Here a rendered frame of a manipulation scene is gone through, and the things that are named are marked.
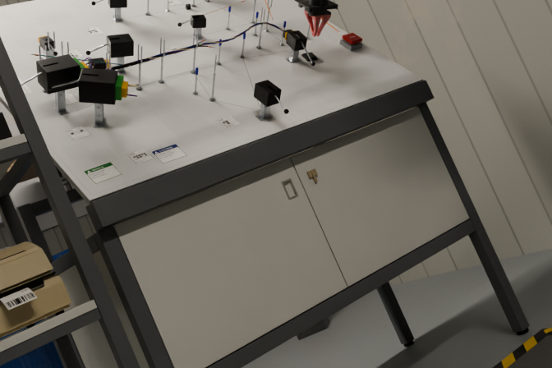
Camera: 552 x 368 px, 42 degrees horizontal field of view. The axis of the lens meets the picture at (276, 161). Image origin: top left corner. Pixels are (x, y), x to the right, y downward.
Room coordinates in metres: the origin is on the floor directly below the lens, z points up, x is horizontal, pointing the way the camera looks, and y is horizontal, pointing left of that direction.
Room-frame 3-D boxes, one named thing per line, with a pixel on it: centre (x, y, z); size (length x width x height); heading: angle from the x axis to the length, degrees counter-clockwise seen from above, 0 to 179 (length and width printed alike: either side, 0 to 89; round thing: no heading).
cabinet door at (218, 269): (1.84, 0.19, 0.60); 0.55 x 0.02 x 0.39; 125
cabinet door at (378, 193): (2.15, -0.26, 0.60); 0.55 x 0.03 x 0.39; 125
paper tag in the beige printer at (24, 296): (1.50, 0.61, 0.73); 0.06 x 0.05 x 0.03; 128
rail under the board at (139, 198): (1.97, -0.05, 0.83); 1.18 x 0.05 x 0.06; 125
